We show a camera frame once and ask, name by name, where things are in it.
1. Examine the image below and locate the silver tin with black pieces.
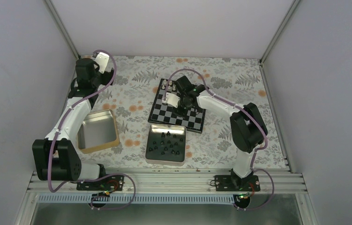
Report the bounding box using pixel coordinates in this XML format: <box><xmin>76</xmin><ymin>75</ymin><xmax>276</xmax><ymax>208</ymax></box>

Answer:
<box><xmin>144</xmin><ymin>124</ymin><xmax>187</xmax><ymax>166</ymax></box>

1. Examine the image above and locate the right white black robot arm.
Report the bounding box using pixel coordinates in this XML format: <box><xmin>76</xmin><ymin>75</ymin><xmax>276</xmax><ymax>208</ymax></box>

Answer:
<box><xmin>166</xmin><ymin>76</ymin><xmax>268</xmax><ymax>191</ymax></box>

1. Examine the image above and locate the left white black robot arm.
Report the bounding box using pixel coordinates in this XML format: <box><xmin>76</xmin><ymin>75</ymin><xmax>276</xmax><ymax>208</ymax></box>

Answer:
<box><xmin>32</xmin><ymin>52</ymin><xmax>116</xmax><ymax>190</ymax></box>

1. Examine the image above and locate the black grey chess board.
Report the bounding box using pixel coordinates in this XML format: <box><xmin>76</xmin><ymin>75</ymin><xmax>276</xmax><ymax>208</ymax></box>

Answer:
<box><xmin>148</xmin><ymin>78</ymin><xmax>206</xmax><ymax>133</ymax></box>

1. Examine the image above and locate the empty gold silver tin lid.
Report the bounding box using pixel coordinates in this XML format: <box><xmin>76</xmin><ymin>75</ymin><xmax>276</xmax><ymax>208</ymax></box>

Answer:
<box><xmin>76</xmin><ymin>110</ymin><xmax>120</xmax><ymax>154</ymax></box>

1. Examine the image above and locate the floral patterned table mat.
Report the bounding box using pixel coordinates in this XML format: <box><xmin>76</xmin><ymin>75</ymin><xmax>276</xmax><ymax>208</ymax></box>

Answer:
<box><xmin>70</xmin><ymin>55</ymin><xmax>288</xmax><ymax>171</ymax></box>

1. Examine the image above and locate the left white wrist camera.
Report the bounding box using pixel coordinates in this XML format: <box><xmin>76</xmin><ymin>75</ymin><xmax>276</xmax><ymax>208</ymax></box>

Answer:
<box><xmin>94</xmin><ymin>52</ymin><xmax>110</xmax><ymax>74</ymax></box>

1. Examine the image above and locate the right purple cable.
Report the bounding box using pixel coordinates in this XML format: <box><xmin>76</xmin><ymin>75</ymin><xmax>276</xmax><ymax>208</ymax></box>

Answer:
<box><xmin>165</xmin><ymin>68</ymin><xmax>275</xmax><ymax>212</ymax></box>

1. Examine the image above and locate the purple cable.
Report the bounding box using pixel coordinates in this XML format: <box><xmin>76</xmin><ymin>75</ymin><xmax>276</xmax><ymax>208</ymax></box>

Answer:
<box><xmin>165</xmin><ymin>68</ymin><xmax>275</xmax><ymax>212</ymax></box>
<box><xmin>47</xmin><ymin>49</ymin><xmax>136</xmax><ymax>211</ymax></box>

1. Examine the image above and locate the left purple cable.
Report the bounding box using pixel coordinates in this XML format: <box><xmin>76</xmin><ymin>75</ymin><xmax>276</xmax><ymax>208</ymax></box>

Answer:
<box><xmin>47</xmin><ymin>49</ymin><xmax>136</xmax><ymax>211</ymax></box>

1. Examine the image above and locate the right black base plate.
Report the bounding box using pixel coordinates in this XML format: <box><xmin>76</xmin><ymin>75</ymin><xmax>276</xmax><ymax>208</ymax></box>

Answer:
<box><xmin>210</xmin><ymin>175</ymin><xmax>261</xmax><ymax>192</ymax></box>

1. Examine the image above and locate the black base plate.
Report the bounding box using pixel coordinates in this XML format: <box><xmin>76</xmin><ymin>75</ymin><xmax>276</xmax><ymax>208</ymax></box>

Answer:
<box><xmin>76</xmin><ymin>175</ymin><xmax>124</xmax><ymax>192</ymax></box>
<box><xmin>210</xmin><ymin>175</ymin><xmax>261</xmax><ymax>192</ymax></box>

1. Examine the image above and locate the aluminium rail frame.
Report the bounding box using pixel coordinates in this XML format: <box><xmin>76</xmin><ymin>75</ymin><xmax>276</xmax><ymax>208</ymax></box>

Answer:
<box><xmin>26</xmin><ymin>171</ymin><xmax>307</xmax><ymax>195</ymax></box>

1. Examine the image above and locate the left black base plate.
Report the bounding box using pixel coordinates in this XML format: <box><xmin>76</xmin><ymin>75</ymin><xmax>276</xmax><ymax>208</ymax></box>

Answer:
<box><xmin>76</xmin><ymin>175</ymin><xmax>124</xmax><ymax>192</ymax></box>

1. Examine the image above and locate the grey slotted cable duct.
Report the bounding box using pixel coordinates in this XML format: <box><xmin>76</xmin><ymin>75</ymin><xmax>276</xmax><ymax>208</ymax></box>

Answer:
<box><xmin>37</xmin><ymin>193</ymin><xmax>237</xmax><ymax>205</ymax></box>

